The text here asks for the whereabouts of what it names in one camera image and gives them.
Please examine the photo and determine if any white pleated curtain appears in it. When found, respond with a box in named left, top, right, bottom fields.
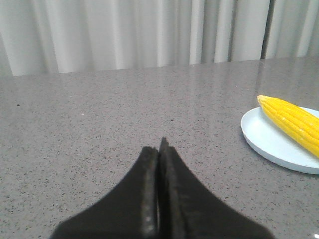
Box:
left=0, top=0, right=319, bottom=76

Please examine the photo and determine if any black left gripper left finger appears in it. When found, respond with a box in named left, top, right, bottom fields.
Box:
left=50, top=146, right=159, bottom=239

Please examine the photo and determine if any yellow corn cob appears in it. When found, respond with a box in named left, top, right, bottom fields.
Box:
left=257, top=95, right=319, bottom=157

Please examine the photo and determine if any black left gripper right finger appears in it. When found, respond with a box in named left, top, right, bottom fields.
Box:
left=159, top=138, right=274, bottom=239

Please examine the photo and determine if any light blue round plate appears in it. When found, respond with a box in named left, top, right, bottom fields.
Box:
left=240, top=107, right=319, bottom=175

